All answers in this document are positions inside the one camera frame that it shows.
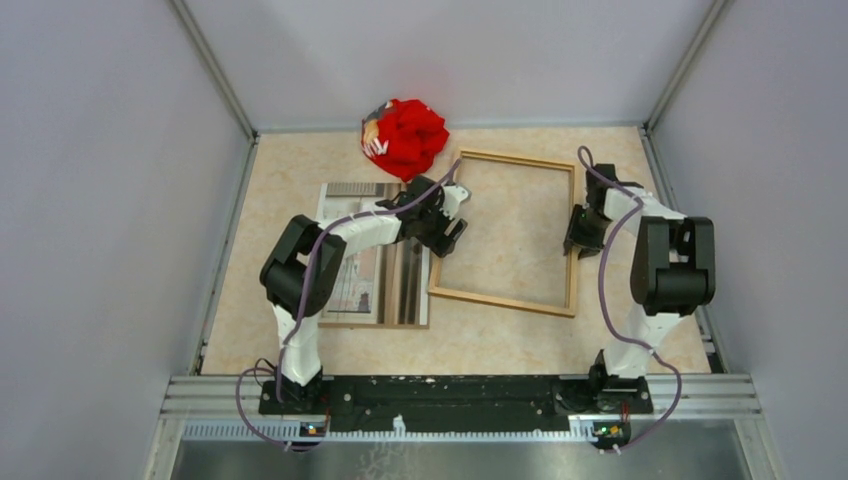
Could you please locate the photo with glass sheet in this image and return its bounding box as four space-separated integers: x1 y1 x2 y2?
317 182 430 329

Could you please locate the wooden picture frame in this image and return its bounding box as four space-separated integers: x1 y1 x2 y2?
428 147 579 318

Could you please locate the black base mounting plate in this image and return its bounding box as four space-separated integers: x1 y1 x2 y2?
258 375 654 433

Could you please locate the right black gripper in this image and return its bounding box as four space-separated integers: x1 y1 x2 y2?
564 205 613 261

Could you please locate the left controller board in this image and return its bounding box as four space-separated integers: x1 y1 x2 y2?
299 422 327 438

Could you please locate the right controller board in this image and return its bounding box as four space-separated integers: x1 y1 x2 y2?
592 422 632 444

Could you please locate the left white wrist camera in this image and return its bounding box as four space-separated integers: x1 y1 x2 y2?
440 184 471 220

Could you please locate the red crumpled cloth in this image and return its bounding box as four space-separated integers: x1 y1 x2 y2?
360 99 450 183

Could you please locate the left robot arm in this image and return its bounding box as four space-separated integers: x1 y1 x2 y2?
259 175 471 414

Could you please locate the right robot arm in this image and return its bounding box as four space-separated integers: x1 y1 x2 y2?
563 164 716 412

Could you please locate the controller board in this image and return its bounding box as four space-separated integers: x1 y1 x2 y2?
592 422 632 444
299 422 327 438

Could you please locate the aluminium rail front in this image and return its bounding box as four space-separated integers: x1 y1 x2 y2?
160 374 762 444

